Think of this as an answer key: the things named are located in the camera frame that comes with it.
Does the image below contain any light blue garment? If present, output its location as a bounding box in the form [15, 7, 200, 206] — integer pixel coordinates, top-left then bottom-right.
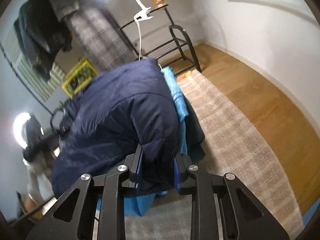
[123, 65, 206, 217]

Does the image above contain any navy blue quilted jacket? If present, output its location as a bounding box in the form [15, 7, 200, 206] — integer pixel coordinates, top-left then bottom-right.
[51, 59, 179, 197]

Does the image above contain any black metal clothes rack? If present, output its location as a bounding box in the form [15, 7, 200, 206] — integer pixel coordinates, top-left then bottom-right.
[0, 0, 203, 116]

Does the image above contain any white-gloved left hand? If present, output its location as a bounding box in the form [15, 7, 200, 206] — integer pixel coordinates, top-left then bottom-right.
[23, 152, 57, 204]

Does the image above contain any beige plaid bed cover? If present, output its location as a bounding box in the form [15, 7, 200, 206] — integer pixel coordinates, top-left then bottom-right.
[94, 69, 304, 240]

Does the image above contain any yellow green patterned box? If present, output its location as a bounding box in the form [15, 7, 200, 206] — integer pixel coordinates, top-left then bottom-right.
[61, 58, 98, 98]

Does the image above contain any black hanging coat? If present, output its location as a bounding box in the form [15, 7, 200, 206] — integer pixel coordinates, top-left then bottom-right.
[14, 0, 72, 82]

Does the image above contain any grey plaid long coat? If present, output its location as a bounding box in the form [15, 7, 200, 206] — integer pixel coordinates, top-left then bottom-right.
[49, 0, 137, 72]

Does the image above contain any small teddy bear figure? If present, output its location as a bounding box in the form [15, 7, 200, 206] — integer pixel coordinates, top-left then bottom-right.
[152, 0, 167, 8]

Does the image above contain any white ring light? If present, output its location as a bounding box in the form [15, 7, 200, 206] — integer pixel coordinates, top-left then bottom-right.
[13, 112, 31, 149]

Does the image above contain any green striped wall art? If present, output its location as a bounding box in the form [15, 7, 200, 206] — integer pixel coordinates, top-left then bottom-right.
[4, 27, 66, 102]

